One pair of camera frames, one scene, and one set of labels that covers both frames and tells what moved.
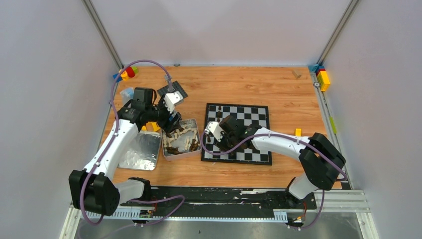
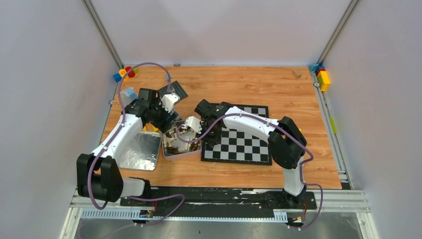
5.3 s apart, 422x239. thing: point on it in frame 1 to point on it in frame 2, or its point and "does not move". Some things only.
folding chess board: (247, 152) does not move
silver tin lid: (143, 153) does not move
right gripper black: (221, 145) to (214, 140)
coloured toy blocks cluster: (125, 73) does not move
